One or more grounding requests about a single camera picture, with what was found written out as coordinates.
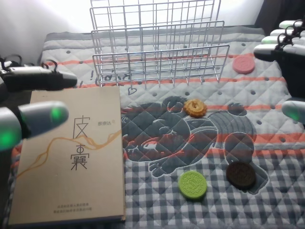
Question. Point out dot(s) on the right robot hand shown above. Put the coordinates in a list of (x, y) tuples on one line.
[(293, 71)]

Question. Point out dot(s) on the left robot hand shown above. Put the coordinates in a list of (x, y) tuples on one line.
[(35, 119)]

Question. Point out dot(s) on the beige book with black characters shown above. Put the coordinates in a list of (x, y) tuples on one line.
[(71, 190)]

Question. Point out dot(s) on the pink round toy cookie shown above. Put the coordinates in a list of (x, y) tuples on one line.
[(243, 65)]

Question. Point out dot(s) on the yellow toy butter cookie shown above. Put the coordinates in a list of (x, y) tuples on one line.
[(195, 108)]

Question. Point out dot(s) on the brown toy sandwich cookie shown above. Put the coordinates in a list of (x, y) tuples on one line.
[(240, 175)]

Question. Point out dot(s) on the green toy sandwich cookie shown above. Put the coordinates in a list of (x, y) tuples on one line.
[(192, 184)]

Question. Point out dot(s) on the grey quilt with printed bear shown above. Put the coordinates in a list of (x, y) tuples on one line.
[(214, 210)]

